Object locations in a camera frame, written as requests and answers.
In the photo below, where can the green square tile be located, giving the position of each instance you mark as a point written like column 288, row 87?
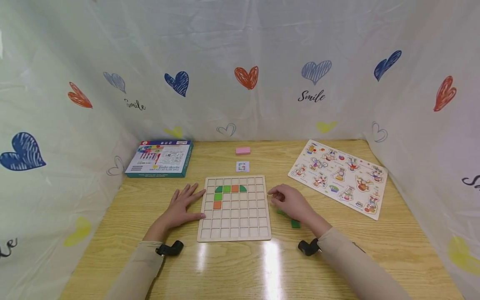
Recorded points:
column 226, row 188
column 218, row 196

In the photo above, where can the teal puzzle box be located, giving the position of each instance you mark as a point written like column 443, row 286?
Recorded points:
column 159, row 158

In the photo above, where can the person's right hand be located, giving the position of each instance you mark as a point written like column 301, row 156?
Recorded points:
column 294, row 204

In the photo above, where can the wooden grid puzzle board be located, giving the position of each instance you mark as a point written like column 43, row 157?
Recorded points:
column 240, row 218

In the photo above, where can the person's left forearm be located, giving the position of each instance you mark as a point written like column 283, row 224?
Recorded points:
column 142, row 266

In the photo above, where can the person's right forearm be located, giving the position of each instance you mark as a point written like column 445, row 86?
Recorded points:
column 356, row 271

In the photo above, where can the black wrist band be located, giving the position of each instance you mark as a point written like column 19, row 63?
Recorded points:
column 309, row 247
column 170, row 248

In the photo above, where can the person's left middle finger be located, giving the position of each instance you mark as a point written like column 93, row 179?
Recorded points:
column 192, row 191

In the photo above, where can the person's left hand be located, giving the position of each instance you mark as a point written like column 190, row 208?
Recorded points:
column 180, row 210

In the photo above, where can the person's left ring finger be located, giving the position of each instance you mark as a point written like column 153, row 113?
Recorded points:
column 183, row 192

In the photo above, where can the animal peg puzzle board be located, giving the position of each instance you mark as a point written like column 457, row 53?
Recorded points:
column 339, row 178

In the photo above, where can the person's left thumb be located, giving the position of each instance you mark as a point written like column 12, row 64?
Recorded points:
column 197, row 216

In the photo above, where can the person's left little finger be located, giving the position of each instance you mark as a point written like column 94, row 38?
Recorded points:
column 175, row 196

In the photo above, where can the person's right fingers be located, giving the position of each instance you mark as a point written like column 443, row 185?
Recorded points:
column 276, row 196

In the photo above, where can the pink block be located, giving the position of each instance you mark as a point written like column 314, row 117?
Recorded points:
column 243, row 151

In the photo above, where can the person's left index finger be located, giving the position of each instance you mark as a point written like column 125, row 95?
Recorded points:
column 198, row 196

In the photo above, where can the small pattern card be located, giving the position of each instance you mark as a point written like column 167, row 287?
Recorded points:
column 242, row 166

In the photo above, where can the orange square tile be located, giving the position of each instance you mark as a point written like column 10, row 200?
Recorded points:
column 235, row 188
column 217, row 205

